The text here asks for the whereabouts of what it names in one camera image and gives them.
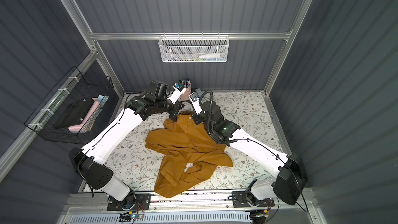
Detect mustard brown trousers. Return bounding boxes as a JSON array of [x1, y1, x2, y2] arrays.
[[145, 111, 233, 198]]

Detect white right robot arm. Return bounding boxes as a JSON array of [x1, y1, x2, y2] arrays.
[[189, 91, 308, 206]]

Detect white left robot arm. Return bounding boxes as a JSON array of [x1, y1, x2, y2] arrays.
[[69, 80, 187, 202]]

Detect pink metal pen cup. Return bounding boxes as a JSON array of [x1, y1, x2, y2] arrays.
[[180, 87, 192, 101]]

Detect colourful marker pens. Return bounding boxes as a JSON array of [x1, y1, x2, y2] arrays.
[[179, 78, 191, 89]]

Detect black flat item in basket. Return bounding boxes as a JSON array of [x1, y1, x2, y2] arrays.
[[54, 101, 93, 129]]

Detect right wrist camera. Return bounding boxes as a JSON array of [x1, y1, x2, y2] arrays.
[[189, 88, 203, 115]]

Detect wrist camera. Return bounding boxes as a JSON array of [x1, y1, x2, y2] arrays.
[[167, 82, 187, 104], [189, 88, 203, 115]]

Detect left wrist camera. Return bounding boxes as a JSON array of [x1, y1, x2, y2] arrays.
[[167, 82, 187, 104]]

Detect white wire mesh basket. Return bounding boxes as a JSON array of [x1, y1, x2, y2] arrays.
[[158, 36, 230, 63]]

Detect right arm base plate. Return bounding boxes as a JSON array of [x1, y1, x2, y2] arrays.
[[228, 191, 275, 209]]

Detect black wire wall basket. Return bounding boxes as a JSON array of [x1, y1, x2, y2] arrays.
[[24, 67, 119, 145]]

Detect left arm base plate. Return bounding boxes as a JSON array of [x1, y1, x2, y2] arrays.
[[107, 193, 151, 212]]

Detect pink handle tool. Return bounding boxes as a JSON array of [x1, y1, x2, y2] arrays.
[[68, 95, 108, 134]]

